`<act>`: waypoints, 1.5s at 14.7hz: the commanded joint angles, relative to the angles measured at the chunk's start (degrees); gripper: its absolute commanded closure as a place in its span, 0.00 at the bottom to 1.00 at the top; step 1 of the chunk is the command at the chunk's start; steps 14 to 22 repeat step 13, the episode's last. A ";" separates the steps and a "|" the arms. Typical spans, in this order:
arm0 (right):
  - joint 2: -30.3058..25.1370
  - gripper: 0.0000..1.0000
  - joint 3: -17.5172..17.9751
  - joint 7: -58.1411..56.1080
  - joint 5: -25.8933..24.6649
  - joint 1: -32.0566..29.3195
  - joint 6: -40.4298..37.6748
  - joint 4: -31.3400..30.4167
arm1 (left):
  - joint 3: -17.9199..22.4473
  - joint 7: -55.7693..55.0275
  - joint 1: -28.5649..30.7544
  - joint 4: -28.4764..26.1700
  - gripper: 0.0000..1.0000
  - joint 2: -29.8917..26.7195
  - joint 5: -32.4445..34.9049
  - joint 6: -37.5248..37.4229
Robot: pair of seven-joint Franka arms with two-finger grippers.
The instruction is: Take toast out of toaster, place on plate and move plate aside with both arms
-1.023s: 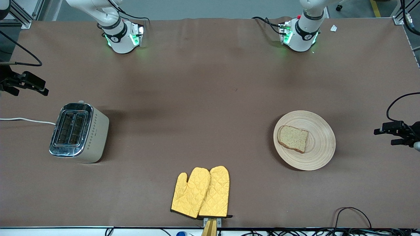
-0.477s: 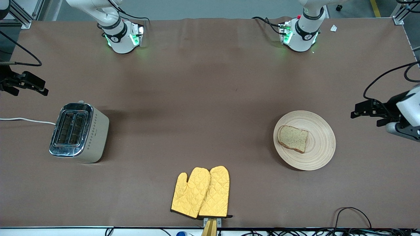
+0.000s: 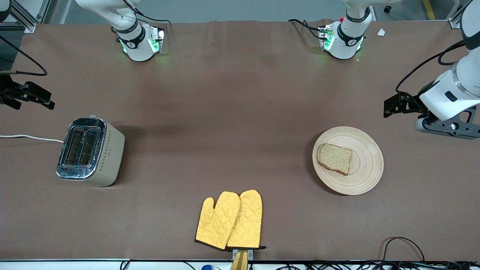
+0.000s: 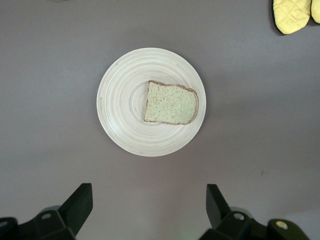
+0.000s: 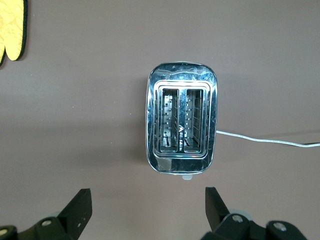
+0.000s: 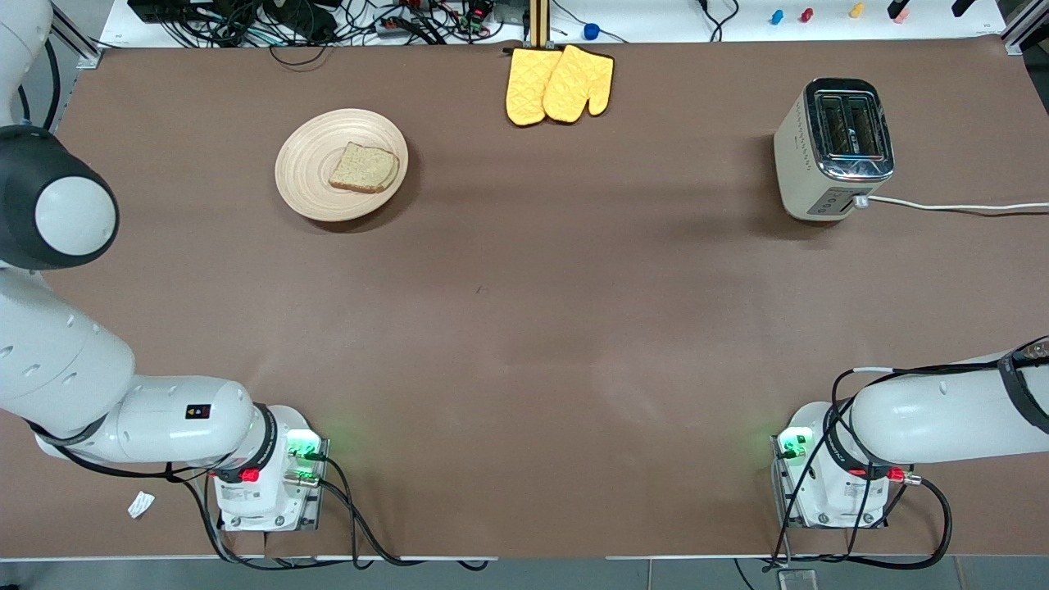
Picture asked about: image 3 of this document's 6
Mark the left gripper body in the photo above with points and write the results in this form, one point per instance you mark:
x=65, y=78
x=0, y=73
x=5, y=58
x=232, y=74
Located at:
x=413, y=104

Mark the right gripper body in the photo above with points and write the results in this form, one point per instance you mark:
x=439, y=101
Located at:
x=8, y=91

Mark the round wooden plate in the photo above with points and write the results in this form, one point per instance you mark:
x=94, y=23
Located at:
x=365, y=168

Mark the brown toast slice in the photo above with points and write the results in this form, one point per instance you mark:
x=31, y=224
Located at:
x=335, y=158

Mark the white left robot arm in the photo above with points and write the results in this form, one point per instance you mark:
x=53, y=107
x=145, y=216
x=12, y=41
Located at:
x=348, y=41

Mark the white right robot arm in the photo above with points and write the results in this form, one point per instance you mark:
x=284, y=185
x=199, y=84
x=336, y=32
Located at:
x=138, y=48

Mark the white paper scrap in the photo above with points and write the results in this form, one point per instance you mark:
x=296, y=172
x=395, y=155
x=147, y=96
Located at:
x=381, y=32

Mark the silver beige toaster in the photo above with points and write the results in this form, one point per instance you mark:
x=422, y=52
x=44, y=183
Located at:
x=107, y=153

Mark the brown table cover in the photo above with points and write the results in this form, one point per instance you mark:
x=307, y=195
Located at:
x=262, y=93

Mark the yellow quilted oven mitt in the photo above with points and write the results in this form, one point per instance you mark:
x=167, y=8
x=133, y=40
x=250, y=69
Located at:
x=247, y=221
x=217, y=225

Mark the blue round object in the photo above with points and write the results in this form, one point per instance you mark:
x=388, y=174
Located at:
x=206, y=267

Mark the aluminium frame profile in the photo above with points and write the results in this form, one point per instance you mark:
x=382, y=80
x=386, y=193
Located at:
x=455, y=22
x=30, y=25

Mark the grey metal bracket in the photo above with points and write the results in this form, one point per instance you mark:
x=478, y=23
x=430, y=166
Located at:
x=250, y=253

